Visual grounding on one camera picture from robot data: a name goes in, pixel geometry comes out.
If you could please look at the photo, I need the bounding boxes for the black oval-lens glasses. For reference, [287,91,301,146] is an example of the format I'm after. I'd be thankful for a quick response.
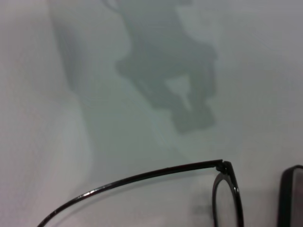
[36,159,245,227]

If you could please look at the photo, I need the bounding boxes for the black hard glasses case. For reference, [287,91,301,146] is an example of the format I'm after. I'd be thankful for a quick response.
[279,165,303,227]

